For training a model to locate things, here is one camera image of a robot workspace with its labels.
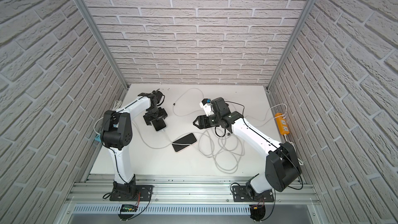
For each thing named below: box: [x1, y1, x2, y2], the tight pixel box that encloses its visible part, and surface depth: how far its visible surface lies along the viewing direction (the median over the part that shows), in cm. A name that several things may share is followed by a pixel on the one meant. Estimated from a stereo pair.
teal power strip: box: [94, 133, 102, 145], surface depth 92 cm
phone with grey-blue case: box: [151, 118, 167, 132], surface depth 97 cm
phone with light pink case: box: [171, 132, 198, 153], surface depth 93 cm
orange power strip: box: [274, 112, 290, 135], surface depth 102 cm
